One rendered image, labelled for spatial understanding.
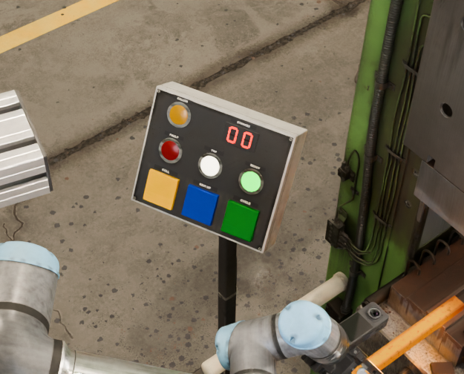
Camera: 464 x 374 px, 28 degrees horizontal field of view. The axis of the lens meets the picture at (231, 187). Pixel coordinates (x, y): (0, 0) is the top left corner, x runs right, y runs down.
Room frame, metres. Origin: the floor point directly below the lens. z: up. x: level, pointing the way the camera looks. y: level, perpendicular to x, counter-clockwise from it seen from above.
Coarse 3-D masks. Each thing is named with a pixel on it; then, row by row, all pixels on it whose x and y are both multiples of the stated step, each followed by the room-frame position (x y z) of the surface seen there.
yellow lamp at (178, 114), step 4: (172, 108) 1.50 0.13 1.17; (176, 108) 1.49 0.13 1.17; (180, 108) 1.49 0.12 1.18; (184, 108) 1.49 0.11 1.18; (172, 112) 1.49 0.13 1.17; (176, 112) 1.49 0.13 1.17; (180, 112) 1.49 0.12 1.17; (184, 112) 1.48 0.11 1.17; (172, 116) 1.49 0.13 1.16; (176, 116) 1.48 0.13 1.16; (180, 116) 1.48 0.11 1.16; (184, 116) 1.48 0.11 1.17; (172, 120) 1.48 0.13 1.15; (176, 120) 1.48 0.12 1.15; (180, 120) 1.48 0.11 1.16; (184, 120) 1.47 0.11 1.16; (176, 124) 1.48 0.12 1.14; (180, 124) 1.47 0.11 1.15
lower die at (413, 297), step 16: (448, 256) 1.25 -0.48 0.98; (416, 272) 1.21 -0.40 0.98; (432, 272) 1.21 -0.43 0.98; (448, 272) 1.20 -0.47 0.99; (400, 288) 1.17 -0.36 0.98; (416, 288) 1.17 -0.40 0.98; (432, 288) 1.16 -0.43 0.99; (448, 288) 1.16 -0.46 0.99; (400, 304) 1.15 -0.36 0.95; (416, 304) 1.12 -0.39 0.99; (432, 304) 1.12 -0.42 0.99; (416, 320) 1.11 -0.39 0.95; (432, 336) 1.07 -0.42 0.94; (448, 336) 1.04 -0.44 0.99; (448, 352) 1.04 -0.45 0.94
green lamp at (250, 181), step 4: (248, 172) 1.37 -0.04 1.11; (252, 172) 1.37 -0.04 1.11; (244, 176) 1.37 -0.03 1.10; (248, 176) 1.37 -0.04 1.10; (252, 176) 1.36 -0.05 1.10; (256, 176) 1.36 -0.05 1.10; (244, 180) 1.36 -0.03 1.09; (248, 180) 1.36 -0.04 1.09; (252, 180) 1.36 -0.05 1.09; (256, 180) 1.36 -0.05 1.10; (260, 180) 1.36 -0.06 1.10; (244, 184) 1.36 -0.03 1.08; (248, 184) 1.36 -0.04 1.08; (252, 184) 1.35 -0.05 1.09; (256, 184) 1.35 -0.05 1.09; (248, 188) 1.35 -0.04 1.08; (252, 188) 1.35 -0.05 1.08; (256, 188) 1.35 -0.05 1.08
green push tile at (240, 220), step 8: (232, 200) 1.35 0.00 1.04; (232, 208) 1.33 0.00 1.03; (240, 208) 1.33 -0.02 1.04; (248, 208) 1.33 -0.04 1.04; (224, 216) 1.33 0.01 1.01; (232, 216) 1.32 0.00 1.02; (240, 216) 1.32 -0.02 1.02; (248, 216) 1.32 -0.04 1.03; (256, 216) 1.31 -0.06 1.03; (224, 224) 1.32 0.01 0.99; (232, 224) 1.31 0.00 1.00; (240, 224) 1.31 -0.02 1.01; (248, 224) 1.30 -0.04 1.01; (256, 224) 1.31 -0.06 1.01; (232, 232) 1.30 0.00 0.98; (240, 232) 1.30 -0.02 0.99; (248, 232) 1.29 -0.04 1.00; (248, 240) 1.28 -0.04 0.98
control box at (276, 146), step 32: (160, 96) 1.52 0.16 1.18; (192, 96) 1.51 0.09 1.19; (160, 128) 1.48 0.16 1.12; (192, 128) 1.46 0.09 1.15; (224, 128) 1.44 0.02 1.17; (256, 128) 1.42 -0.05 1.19; (288, 128) 1.43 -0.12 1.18; (160, 160) 1.44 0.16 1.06; (192, 160) 1.42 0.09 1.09; (224, 160) 1.40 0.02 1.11; (256, 160) 1.38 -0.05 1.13; (288, 160) 1.37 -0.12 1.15; (224, 192) 1.36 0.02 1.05; (256, 192) 1.34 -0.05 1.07; (288, 192) 1.37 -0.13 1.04; (192, 224) 1.34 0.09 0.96
